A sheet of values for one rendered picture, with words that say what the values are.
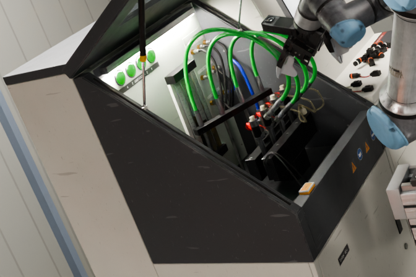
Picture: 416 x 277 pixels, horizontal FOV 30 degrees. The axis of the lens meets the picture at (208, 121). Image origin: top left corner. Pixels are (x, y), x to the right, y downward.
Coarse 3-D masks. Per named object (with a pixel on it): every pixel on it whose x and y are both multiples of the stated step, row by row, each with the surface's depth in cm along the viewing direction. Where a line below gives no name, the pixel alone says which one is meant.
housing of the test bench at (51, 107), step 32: (32, 64) 245; (64, 64) 228; (32, 96) 241; (64, 96) 234; (32, 128) 247; (64, 128) 240; (64, 160) 247; (96, 160) 240; (64, 192) 254; (96, 192) 247; (96, 224) 254; (128, 224) 247; (96, 256) 262; (128, 256) 254
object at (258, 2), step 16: (208, 0) 278; (224, 0) 275; (256, 0) 271; (272, 0) 279; (352, 0) 325; (256, 16) 272; (368, 32) 326; (320, 48) 292; (352, 48) 311; (320, 64) 288; (336, 64) 297; (400, 160) 278
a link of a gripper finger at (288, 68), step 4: (288, 56) 209; (292, 56) 209; (288, 60) 210; (292, 60) 209; (284, 64) 211; (288, 64) 210; (292, 64) 210; (276, 68) 212; (284, 68) 212; (288, 68) 211; (292, 68) 210; (276, 72) 215; (280, 72) 213; (284, 72) 212; (288, 72) 212; (292, 72) 211; (296, 72) 210; (292, 76) 212
